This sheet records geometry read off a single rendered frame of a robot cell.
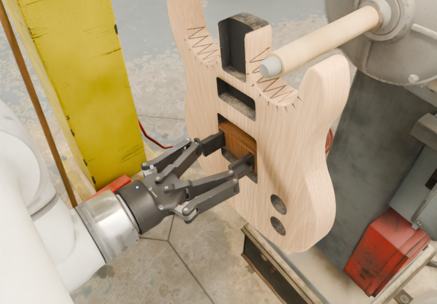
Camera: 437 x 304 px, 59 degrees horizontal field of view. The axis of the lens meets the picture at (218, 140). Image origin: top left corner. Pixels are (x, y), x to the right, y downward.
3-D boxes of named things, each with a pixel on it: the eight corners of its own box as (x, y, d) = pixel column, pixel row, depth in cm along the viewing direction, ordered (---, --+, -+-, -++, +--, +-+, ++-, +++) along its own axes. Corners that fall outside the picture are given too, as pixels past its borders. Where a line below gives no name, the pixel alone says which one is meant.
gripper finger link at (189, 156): (164, 199, 60) (157, 196, 61) (203, 155, 67) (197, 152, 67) (159, 182, 57) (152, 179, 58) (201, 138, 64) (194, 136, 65)
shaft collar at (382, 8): (361, 23, 58) (366, -7, 55) (388, 32, 55) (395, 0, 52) (352, 27, 57) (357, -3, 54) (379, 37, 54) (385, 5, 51)
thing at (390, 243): (388, 229, 136) (431, 166, 109) (419, 256, 130) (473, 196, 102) (341, 271, 126) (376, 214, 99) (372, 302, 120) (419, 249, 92)
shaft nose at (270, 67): (268, 69, 49) (268, 52, 47) (281, 76, 47) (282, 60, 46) (256, 76, 48) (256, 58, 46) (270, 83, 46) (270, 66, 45)
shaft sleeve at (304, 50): (357, 24, 56) (360, 3, 54) (376, 31, 54) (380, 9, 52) (266, 71, 49) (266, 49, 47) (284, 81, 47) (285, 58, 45)
